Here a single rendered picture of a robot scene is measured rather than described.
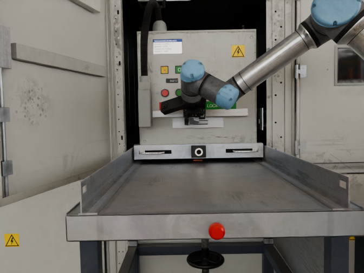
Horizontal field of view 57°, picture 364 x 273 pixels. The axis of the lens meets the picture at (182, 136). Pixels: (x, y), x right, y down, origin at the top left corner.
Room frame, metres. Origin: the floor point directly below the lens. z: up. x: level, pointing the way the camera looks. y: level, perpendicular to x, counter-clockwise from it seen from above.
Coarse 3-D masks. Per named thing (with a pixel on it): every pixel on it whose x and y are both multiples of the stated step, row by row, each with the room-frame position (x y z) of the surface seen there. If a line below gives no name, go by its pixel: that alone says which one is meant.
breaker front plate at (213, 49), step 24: (192, 48) 1.41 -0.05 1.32; (216, 48) 1.41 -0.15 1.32; (168, 72) 1.41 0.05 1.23; (216, 72) 1.41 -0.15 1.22; (168, 96) 1.41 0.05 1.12; (168, 120) 1.41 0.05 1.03; (216, 120) 1.40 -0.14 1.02; (240, 120) 1.40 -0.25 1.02; (144, 144) 1.41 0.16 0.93; (168, 144) 1.41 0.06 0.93
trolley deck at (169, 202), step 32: (128, 192) 0.88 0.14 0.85; (160, 192) 0.87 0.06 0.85; (192, 192) 0.87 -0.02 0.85; (224, 192) 0.86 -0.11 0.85; (256, 192) 0.85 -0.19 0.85; (288, 192) 0.85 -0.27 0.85; (96, 224) 0.68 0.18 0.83; (128, 224) 0.68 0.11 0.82; (160, 224) 0.68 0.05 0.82; (192, 224) 0.68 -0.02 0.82; (224, 224) 0.68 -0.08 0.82; (256, 224) 0.68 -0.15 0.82; (288, 224) 0.68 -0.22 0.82; (320, 224) 0.68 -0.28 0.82; (352, 224) 0.68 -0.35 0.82
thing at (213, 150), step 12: (180, 144) 1.40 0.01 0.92; (192, 144) 1.40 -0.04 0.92; (204, 144) 1.39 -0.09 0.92; (216, 144) 1.39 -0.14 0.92; (228, 144) 1.39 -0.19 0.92; (240, 144) 1.39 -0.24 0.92; (156, 156) 1.39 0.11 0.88; (168, 156) 1.39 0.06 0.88; (180, 156) 1.39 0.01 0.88; (216, 156) 1.39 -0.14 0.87; (228, 156) 1.39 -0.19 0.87; (240, 156) 1.39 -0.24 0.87
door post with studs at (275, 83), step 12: (276, 0) 1.36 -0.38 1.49; (276, 12) 1.36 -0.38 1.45; (276, 24) 1.36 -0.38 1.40; (276, 36) 1.36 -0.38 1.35; (276, 84) 1.36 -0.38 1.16; (276, 96) 1.36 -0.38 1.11; (276, 108) 1.36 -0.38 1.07; (276, 120) 1.36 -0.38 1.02; (276, 132) 1.36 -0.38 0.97; (276, 144) 1.36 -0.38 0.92
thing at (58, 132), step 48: (0, 0) 0.85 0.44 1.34; (48, 0) 1.02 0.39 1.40; (96, 0) 1.24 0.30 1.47; (0, 48) 0.81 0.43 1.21; (48, 48) 1.02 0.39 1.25; (96, 48) 1.29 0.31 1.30; (0, 96) 0.81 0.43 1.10; (48, 96) 1.01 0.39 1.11; (96, 96) 1.27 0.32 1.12; (0, 144) 0.82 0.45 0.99; (48, 144) 1.00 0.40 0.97; (96, 144) 1.26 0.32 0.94; (0, 192) 0.78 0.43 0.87
